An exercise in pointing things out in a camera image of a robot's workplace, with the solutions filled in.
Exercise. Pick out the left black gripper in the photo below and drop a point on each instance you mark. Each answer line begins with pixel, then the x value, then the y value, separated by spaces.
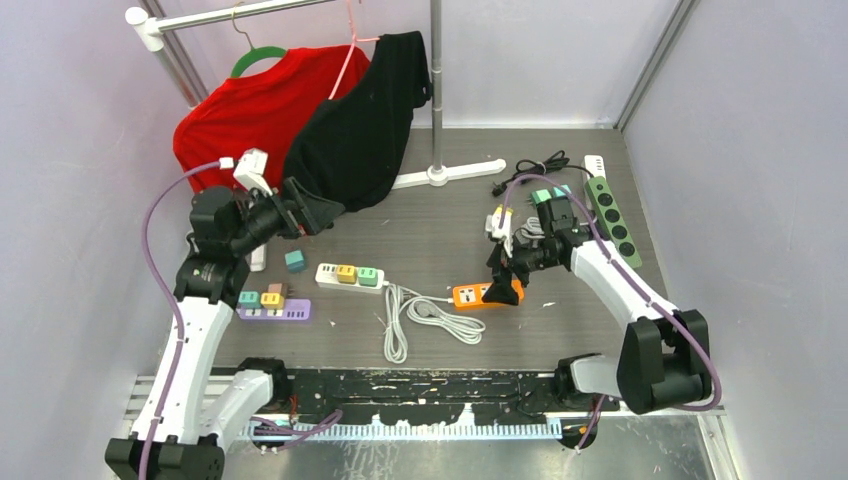
pixel 315 214

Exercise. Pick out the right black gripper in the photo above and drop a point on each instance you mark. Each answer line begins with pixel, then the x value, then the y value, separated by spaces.
pixel 501 290

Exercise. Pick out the orange power strip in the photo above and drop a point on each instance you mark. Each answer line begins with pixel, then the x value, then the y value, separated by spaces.
pixel 469 297

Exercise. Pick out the white power strip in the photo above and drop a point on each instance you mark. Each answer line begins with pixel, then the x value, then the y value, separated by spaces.
pixel 325 278
pixel 594 166

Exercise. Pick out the brown plug adapter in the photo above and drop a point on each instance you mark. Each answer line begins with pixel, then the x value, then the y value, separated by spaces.
pixel 279 288

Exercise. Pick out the green plug adapter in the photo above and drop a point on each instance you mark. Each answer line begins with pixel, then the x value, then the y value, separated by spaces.
pixel 540 196

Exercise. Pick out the teal plug adapter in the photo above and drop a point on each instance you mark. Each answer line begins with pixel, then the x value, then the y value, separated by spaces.
pixel 561 191

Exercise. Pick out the green power strip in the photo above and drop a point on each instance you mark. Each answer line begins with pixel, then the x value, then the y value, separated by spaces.
pixel 610 219

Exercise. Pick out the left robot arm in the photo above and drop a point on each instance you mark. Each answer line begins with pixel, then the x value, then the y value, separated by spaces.
pixel 177 436

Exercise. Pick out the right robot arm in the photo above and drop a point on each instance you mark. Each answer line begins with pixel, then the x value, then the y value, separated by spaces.
pixel 664 357

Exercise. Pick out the yellow adapter on white strip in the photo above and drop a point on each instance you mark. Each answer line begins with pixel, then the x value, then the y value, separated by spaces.
pixel 346 274

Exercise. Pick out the black t-shirt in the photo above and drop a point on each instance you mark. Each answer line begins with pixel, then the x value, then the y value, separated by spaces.
pixel 351 149

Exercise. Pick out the green adapter on white strip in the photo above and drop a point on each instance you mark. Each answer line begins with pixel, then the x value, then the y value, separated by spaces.
pixel 368 277

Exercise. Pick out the yellow adapter on purple strip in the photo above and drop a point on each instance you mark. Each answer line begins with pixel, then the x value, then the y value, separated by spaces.
pixel 272 301

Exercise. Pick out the purple power strip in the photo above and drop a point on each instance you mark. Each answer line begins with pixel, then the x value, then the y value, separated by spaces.
pixel 294 310

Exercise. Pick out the teal adapter on purple strip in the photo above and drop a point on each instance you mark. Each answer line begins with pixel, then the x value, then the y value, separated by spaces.
pixel 249 300

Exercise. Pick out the red t-shirt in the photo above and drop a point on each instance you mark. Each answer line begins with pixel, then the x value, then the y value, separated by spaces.
pixel 265 110

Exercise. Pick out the green clothes hanger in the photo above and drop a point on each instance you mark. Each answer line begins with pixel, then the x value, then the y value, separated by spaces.
pixel 254 54

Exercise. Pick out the pink clothes hanger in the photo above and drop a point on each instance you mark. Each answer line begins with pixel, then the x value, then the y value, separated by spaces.
pixel 355 39

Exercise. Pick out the white clothes rack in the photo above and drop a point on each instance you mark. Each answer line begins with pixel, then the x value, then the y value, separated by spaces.
pixel 157 35

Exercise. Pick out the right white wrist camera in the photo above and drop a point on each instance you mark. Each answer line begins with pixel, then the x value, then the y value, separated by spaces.
pixel 499 230

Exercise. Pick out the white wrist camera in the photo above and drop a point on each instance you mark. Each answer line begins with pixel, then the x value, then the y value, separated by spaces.
pixel 249 171
pixel 499 230

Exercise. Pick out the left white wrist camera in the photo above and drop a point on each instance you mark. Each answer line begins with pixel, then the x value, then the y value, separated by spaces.
pixel 249 171

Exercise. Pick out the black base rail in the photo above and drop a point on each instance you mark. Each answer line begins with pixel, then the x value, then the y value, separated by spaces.
pixel 426 397

